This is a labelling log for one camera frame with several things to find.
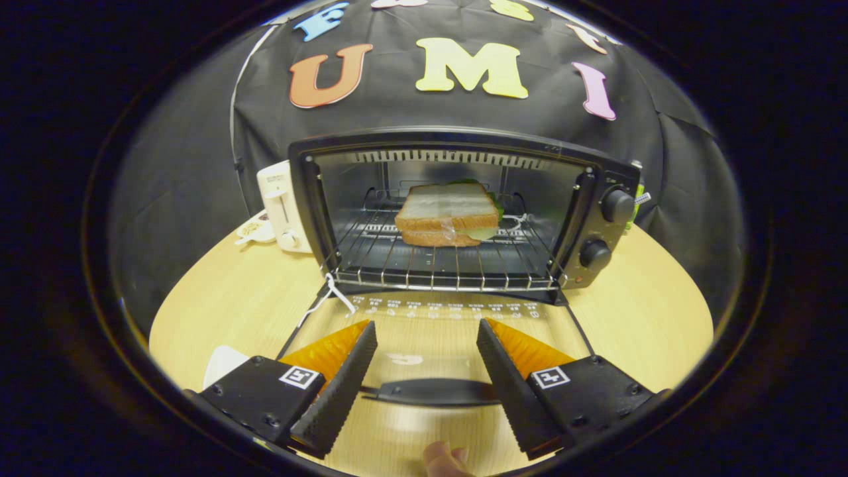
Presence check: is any small white dish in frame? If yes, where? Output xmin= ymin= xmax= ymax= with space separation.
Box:
xmin=235 ymin=211 xmax=276 ymax=246

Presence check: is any white pop-up toaster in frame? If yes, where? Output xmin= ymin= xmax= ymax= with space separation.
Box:
xmin=256 ymin=160 xmax=313 ymax=254

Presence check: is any green drink bottle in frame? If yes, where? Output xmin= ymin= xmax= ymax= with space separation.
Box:
xmin=629 ymin=182 xmax=651 ymax=229

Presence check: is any white cord on oven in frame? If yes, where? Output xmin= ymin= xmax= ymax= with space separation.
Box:
xmin=297 ymin=273 xmax=357 ymax=329

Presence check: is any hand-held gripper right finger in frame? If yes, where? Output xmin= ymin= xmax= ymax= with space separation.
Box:
xmin=476 ymin=318 xmax=666 ymax=461

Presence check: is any black toaster oven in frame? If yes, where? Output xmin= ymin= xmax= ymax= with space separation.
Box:
xmin=275 ymin=126 xmax=643 ymax=408

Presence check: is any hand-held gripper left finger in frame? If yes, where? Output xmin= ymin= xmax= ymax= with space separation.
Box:
xmin=197 ymin=320 xmax=378 ymax=459

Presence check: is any toast sandwich with lettuce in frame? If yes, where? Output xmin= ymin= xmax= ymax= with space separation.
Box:
xmin=394 ymin=180 xmax=505 ymax=248

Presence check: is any white rectangular tray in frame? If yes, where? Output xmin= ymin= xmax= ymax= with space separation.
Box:
xmin=202 ymin=344 xmax=251 ymax=392

